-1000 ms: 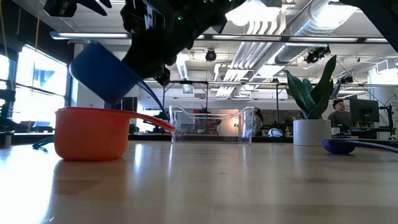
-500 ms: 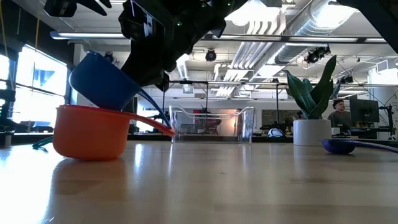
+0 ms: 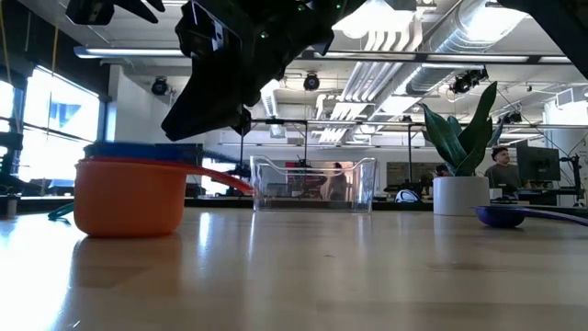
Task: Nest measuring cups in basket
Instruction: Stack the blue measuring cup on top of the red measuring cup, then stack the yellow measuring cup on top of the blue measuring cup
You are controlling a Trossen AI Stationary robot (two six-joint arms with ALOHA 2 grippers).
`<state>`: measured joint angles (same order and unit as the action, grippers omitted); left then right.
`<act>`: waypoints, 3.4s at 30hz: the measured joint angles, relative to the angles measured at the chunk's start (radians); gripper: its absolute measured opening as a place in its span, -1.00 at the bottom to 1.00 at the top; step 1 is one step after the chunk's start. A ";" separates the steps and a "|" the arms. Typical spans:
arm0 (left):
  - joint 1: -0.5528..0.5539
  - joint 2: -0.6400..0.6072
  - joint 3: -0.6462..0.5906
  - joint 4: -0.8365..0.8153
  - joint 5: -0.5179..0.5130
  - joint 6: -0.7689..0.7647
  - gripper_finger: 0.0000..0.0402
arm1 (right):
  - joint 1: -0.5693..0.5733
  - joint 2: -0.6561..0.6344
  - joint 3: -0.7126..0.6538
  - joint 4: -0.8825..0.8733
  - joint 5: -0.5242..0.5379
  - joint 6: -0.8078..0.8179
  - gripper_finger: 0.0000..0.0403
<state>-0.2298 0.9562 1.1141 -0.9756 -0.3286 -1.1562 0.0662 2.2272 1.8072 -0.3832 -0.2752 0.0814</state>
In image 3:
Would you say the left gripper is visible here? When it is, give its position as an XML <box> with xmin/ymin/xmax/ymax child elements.
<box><xmin>65</xmin><ymin>0</ymin><xmax>166</xmax><ymax>27</ymax></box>

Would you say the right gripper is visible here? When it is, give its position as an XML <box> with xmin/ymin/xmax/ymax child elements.
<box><xmin>160</xmin><ymin>0</ymin><xmax>368</xmax><ymax>143</ymax></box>

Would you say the large red-orange measuring cup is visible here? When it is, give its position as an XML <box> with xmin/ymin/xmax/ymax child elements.
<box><xmin>73</xmin><ymin>155</ymin><xmax>254</xmax><ymax>239</ymax></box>

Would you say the purple measuring spoon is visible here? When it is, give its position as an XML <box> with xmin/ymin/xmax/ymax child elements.
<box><xmin>472</xmin><ymin>204</ymin><xmax>588</xmax><ymax>230</ymax></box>

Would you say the clear plastic basket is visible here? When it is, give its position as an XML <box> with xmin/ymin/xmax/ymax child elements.
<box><xmin>250</xmin><ymin>154</ymin><xmax>378</xmax><ymax>214</ymax></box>

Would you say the long LED light bar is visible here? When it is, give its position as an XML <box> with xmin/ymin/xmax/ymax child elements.
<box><xmin>73</xmin><ymin>45</ymin><xmax>588</xmax><ymax>65</ymax></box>

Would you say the white and black ball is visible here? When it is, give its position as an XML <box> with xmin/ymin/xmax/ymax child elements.
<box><xmin>394</xmin><ymin>188</ymin><xmax>422</xmax><ymax>204</ymax></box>

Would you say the dark background machine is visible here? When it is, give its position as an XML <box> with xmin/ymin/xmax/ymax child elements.
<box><xmin>0</xmin><ymin>131</ymin><xmax>25</xmax><ymax>220</ymax></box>

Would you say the black ceiling spotlight cluster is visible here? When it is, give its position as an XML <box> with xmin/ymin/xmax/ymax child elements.
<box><xmin>448</xmin><ymin>67</ymin><xmax>490</xmax><ymax>96</ymax></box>

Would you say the green snake plant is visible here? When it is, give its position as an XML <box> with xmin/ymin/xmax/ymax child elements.
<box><xmin>418</xmin><ymin>81</ymin><xmax>505</xmax><ymax>178</ymax></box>

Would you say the white plant pot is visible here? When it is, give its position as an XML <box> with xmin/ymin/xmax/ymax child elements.
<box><xmin>432</xmin><ymin>176</ymin><xmax>492</xmax><ymax>217</ymax></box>

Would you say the black background desk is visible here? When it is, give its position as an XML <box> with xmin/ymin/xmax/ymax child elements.
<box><xmin>491</xmin><ymin>186</ymin><xmax>588</xmax><ymax>208</ymax></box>

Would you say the black background station frame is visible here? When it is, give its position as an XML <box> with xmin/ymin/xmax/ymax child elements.
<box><xmin>238</xmin><ymin>118</ymin><xmax>414</xmax><ymax>185</ymax></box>

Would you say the black aluminium table frame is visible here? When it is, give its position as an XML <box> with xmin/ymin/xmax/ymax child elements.
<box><xmin>0</xmin><ymin>195</ymin><xmax>588</xmax><ymax>220</ymax></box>

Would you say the silver ventilation duct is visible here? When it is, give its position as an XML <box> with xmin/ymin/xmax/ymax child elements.
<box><xmin>403</xmin><ymin>0</ymin><xmax>529</xmax><ymax>96</ymax></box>

